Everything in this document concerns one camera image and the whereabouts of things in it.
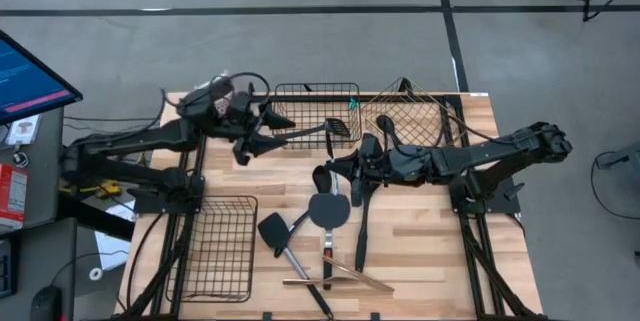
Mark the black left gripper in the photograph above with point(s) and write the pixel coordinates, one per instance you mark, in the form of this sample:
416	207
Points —
245	121

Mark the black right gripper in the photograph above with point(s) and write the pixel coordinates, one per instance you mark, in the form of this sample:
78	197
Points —
380	166

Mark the black turner steel shaft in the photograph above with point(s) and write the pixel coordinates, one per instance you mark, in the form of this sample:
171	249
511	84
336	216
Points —
273	231

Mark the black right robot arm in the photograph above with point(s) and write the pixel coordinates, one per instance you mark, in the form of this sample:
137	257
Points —
480	153

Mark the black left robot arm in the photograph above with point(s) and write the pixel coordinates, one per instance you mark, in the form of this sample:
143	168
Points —
130	143

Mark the round grey spatula red mark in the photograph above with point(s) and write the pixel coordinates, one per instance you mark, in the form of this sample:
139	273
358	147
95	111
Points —
329	211

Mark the white paper sheet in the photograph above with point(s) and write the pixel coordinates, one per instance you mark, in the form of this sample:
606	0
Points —
112	251

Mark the white tape roll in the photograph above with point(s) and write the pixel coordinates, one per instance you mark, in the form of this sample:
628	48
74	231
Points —
90	274

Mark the dark grey desk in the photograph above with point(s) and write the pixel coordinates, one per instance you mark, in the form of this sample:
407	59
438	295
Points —
45	186

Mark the computer monitor blue screen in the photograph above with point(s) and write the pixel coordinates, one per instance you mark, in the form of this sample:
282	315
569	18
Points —
30	81

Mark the white card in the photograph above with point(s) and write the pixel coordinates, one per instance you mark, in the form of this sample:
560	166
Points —
22	131

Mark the red white box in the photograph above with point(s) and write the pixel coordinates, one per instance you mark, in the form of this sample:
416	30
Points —
12	191

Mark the black computer mouse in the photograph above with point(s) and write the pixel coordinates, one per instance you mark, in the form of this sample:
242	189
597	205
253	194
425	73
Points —
46	303

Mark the black metal table frame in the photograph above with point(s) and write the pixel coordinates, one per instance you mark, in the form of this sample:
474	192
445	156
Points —
477	261

